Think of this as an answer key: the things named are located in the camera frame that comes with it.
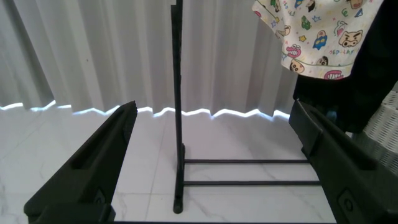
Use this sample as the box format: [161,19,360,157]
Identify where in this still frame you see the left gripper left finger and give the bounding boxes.
[24,100,139,223]

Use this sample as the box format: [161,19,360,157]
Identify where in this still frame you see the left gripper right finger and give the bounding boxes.
[288,98,398,223]

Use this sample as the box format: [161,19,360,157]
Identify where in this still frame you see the black garment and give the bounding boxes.
[292,0,398,134]

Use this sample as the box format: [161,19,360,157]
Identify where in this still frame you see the cream printed garment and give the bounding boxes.
[251,0,385,81]

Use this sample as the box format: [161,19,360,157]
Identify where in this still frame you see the white laundry basket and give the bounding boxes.
[353,89,398,177]

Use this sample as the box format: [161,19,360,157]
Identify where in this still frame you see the black clothes rack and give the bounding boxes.
[170,0,322,215]

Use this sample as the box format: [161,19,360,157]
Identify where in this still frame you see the white curtain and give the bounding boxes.
[0,0,300,121]

